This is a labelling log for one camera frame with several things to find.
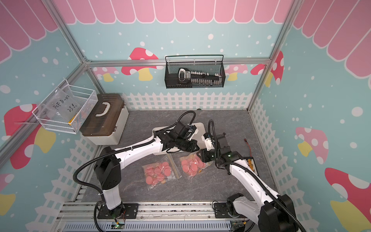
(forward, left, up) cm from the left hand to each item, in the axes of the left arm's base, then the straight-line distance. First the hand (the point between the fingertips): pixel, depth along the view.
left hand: (198, 151), depth 80 cm
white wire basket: (+23, +64, +17) cm, 70 cm away
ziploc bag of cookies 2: (-3, +3, -11) cm, 12 cm away
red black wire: (+9, -36, -15) cm, 40 cm away
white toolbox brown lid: (+15, +56, +4) cm, 58 cm away
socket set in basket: (+39, -1, +20) cm, 44 cm away
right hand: (0, -1, -2) cm, 2 cm away
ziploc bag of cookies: (-9, +24, -13) cm, 28 cm away
